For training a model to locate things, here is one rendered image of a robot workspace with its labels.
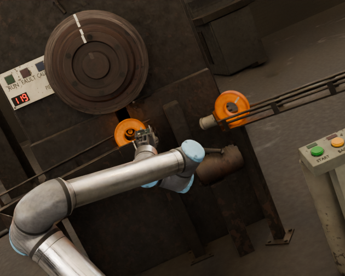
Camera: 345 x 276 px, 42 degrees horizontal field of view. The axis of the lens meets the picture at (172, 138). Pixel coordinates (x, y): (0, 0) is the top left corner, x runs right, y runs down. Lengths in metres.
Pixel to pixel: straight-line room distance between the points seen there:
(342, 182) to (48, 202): 0.95
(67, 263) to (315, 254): 1.19
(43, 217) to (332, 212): 1.06
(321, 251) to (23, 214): 1.34
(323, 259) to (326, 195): 0.42
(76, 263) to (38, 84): 1.14
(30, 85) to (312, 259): 1.53
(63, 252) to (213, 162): 0.94
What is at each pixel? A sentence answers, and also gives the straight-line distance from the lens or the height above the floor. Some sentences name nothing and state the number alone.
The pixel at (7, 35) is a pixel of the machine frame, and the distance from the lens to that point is 2.32.
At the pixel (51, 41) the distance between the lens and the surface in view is 2.13.
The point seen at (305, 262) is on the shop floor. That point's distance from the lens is 2.14.
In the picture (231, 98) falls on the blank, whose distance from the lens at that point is 2.03.
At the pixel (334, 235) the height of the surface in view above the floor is 0.20.
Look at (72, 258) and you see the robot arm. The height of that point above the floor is 0.69.
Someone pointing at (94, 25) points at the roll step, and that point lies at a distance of 2.08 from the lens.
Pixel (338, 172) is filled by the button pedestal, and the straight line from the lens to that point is 1.62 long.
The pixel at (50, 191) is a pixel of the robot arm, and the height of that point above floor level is 0.90.
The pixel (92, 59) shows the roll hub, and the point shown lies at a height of 1.14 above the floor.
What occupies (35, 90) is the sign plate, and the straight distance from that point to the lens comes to 2.30.
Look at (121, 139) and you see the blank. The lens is 2.20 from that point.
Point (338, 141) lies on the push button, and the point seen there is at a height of 0.61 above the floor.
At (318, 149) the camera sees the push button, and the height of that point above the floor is 0.61.
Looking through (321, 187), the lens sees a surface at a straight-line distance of 1.78.
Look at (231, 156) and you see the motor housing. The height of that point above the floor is 0.50.
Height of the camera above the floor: 1.24
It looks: 16 degrees down
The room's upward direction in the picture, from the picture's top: 23 degrees counter-clockwise
